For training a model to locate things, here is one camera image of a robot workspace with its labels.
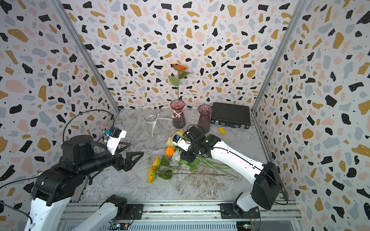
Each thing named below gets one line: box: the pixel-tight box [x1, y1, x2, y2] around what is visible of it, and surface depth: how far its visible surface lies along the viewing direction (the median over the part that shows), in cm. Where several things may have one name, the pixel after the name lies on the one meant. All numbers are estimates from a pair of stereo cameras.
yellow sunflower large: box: [147, 166, 229, 184], surface depth 86 cm
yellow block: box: [217, 127, 226, 135], surface depth 111 cm
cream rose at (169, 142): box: [165, 136, 174, 147], surface depth 94 cm
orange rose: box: [165, 146, 176, 157], surface depth 94 cm
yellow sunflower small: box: [152, 155, 232, 177], surface depth 91 cm
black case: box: [210, 102, 252, 129], surface depth 115 cm
